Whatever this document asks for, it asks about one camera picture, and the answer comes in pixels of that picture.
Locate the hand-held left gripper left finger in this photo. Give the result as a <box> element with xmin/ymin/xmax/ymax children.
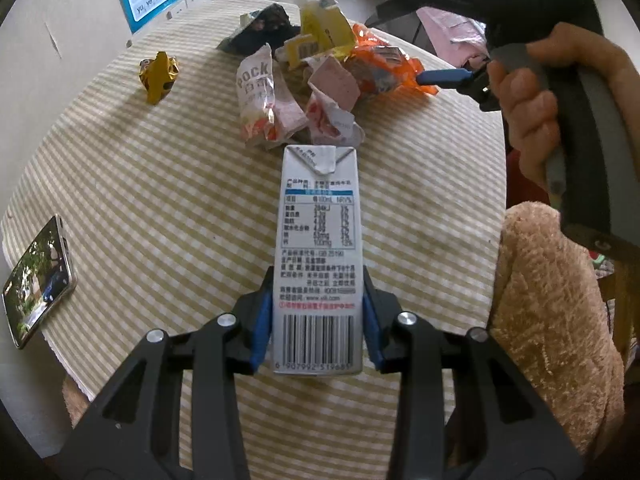
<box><xmin>55</xmin><ymin>264</ymin><xmax>275</xmax><ymax>480</ymax></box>

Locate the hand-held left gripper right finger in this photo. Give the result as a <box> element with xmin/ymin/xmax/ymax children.
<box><xmin>361</xmin><ymin>264</ymin><xmax>586</xmax><ymax>480</ymax></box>

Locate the orange wrapper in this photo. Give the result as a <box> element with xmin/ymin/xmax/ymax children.
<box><xmin>345</xmin><ymin>22</ymin><xmax>440</xmax><ymax>97</ymax></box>

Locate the white milk carton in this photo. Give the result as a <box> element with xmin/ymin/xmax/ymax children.
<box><xmin>272</xmin><ymin>145</ymin><xmax>363</xmax><ymax>377</ymax></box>

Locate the yellow wrapper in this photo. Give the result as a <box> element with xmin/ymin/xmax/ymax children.
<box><xmin>274</xmin><ymin>0</ymin><xmax>357</xmax><ymax>71</ymax></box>

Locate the gold brown foil wrapper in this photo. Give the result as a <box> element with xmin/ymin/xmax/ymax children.
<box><xmin>138</xmin><ymin>51</ymin><xmax>180</xmax><ymax>106</ymax></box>

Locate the person's right hand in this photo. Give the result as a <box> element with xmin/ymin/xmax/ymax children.
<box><xmin>487</xmin><ymin>22</ymin><xmax>640</xmax><ymax>187</ymax></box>

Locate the pink bed skirt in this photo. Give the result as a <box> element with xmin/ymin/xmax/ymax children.
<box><xmin>420</xmin><ymin>7</ymin><xmax>488</xmax><ymax>58</ymax></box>

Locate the pink crumpled packaging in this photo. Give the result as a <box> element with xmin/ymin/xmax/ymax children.
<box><xmin>305</xmin><ymin>55</ymin><xmax>367</xmax><ymax>147</ymax></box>

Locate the brown fleece fabric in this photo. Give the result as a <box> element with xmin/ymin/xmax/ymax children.
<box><xmin>62</xmin><ymin>200</ymin><xmax>626</xmax><ymax>463</ymax></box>

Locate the dark crumpled wrapper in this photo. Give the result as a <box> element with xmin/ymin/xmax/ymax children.
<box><xmin>216</xmin><ymin>2</ymin><xmax>301</xmax><ymax>56</ymax></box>

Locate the white pink foil snack wrapper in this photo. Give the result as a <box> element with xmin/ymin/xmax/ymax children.
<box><xmin>236</xmin><ymin>44</ymin><xmax>308</xmax><ymax>150</ymax></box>

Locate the smartphone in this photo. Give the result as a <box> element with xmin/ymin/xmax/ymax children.
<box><xmin>1</xmin><ymin>214</ymin><xmax>78</xmax><ymax>350</ymax></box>

